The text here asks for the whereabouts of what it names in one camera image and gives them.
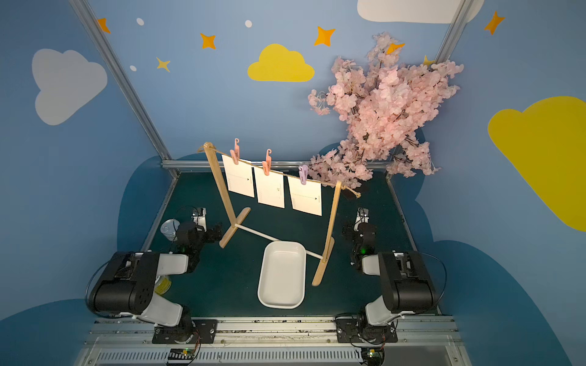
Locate white postcard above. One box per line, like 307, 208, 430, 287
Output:
222, 155, 255, 198
253, 167, 285, 208
287, 177, 322, 216

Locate purple clothespin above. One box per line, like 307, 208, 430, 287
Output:
298, 165, 308, 185

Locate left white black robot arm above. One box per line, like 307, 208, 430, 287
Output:
85, 221, 223, 344

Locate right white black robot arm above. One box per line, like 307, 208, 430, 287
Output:
335, 222, 440, 346

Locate yellow tin can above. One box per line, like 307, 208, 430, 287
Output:
160, 219, 180, 242

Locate white rectangular tray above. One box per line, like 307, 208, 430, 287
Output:
257, 241, 306, 310

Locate pink cherry blossom tree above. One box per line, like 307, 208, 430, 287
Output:
308, 33, 465, 189

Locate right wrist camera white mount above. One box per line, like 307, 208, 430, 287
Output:
355, 207, 369, 225

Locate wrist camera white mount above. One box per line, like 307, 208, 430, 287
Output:
192, 207, 207, 232
355, 207, 369, 225

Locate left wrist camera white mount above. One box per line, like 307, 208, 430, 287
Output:
192, 207, 207, 232

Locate wooden drying rack frame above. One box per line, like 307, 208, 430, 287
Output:
198, 142, 361, 287

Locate jute string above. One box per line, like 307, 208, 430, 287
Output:
197, 145, 362, 198

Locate aluminium frame profiles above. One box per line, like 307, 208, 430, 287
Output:
70, 1, 482, 252

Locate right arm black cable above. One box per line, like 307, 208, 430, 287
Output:
414, 252, 448, 314

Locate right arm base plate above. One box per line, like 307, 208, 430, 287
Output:
334, 314, 398, 346

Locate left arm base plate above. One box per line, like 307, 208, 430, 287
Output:
152, 319, 218, 345

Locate aluminium front rail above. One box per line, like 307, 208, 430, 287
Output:
75, 316, 472, 365

